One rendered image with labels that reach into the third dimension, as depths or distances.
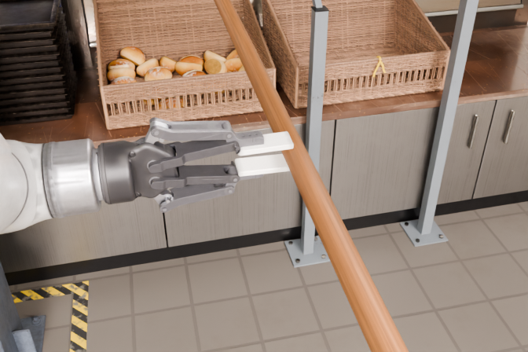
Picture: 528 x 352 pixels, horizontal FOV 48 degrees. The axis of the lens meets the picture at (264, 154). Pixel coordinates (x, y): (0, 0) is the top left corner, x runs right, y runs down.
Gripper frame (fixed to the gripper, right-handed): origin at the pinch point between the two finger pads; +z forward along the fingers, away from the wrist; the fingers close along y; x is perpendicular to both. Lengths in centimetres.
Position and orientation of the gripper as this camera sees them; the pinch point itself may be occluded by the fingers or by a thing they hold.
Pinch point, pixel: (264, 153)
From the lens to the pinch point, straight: 74.7
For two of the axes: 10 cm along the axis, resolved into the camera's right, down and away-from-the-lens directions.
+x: 2.3, 5.9, -7.8
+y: -0.2, 8.0, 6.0
